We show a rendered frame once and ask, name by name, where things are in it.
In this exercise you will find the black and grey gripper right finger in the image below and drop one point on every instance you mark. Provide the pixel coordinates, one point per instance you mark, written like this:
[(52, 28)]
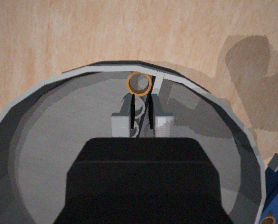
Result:
[(162, 123)]

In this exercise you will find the blue crate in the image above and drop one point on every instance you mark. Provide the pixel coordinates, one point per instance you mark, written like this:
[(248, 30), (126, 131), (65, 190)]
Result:
[(271, 179)]

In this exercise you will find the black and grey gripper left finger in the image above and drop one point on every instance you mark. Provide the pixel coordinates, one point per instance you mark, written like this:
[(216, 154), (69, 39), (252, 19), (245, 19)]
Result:
[(123, 122)]

